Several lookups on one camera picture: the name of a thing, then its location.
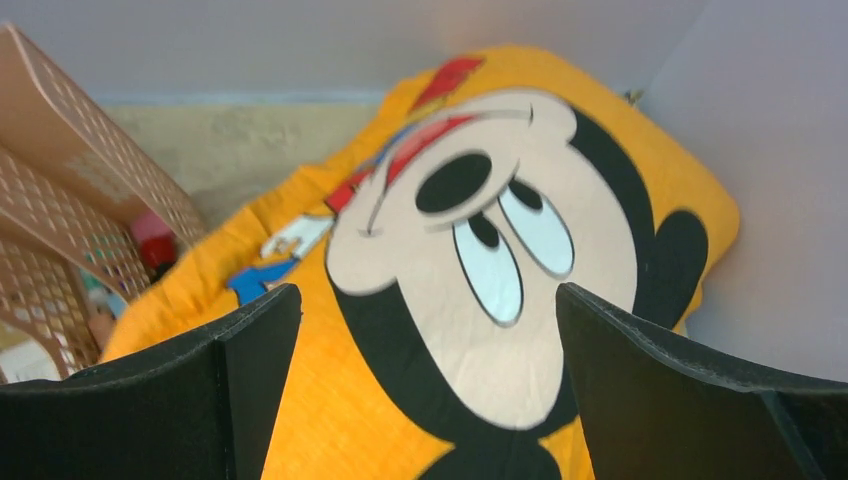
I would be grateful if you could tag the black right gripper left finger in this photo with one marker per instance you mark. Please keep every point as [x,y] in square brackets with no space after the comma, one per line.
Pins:
[201,405]

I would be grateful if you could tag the red and black bottle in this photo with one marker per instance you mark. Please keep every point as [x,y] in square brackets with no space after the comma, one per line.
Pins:
[156,244]

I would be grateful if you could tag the pink plastic file organizer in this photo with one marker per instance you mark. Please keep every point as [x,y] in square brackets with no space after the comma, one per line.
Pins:
[72,182]

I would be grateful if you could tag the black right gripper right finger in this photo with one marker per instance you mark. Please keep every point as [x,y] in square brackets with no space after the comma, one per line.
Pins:
[654,404]

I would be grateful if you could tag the orange Mickey Mouse pillowcase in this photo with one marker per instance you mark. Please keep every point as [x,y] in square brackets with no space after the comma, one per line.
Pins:
[428,253]

